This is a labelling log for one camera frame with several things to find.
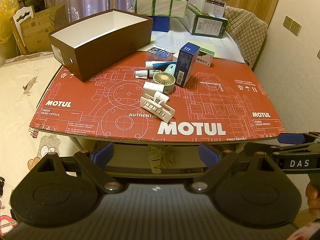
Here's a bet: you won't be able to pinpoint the clear floss box blue label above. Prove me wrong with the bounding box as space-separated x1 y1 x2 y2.
146 46 174 62

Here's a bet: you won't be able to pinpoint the green and white medicine box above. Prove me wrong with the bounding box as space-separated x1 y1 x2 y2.
196 47 215 67

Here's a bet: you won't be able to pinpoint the wooden table shelf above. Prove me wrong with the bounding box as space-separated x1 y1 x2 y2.
105 142 208 178

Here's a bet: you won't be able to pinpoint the dark green carton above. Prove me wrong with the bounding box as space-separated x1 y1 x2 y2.
186 3 228 39

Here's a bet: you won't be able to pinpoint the white plug adapter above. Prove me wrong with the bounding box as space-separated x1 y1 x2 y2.
143 81 165 94

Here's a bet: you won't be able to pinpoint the yellow plastic bag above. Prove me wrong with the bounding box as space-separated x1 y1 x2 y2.
0 0 19 43

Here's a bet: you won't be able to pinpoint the cartoon printed bed sheet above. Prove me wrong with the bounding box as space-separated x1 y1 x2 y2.
0 51 83 240

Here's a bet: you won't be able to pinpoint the pale green handheld fan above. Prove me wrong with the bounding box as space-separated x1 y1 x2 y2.
152 64 177 94

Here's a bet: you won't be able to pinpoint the beige quilted cushion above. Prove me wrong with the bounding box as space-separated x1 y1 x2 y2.
224 5 269 68

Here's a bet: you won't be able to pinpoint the blue medicine box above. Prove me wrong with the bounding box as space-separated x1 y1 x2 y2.
172 42 200 88

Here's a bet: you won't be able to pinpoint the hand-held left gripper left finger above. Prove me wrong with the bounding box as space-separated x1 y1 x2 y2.
32 142 123 194

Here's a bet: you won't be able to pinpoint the green tissue pack bundle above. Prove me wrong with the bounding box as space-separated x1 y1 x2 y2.
130 0 188 18

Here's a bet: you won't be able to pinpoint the olive work gloves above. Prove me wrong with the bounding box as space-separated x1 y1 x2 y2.
147 144 178 174

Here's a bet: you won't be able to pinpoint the blue cardboard box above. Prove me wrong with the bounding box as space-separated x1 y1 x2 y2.
150 15 172 32

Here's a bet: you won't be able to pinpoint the blue squeeze tube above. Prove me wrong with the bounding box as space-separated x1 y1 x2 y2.
152 61 178 73

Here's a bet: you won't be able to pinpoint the brown cardboard storage box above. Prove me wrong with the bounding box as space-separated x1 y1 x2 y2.
47 9 153 82

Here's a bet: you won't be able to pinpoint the person's right hand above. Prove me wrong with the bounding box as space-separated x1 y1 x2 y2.
305 181 320 217

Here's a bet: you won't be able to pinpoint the tan cardboard box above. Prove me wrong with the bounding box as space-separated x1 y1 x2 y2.
19 5 66 54

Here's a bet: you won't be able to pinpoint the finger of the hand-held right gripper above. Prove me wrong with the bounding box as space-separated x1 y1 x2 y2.
244 142 320 155
278 131 320 146

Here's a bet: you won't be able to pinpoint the pale plaid cloth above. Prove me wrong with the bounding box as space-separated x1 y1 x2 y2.
140 17 247 64

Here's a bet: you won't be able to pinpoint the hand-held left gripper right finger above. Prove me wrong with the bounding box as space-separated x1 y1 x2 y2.
189 142 284 194

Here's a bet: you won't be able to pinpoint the red printed cardboard sheet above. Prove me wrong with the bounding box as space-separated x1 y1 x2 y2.
29 47 287 143

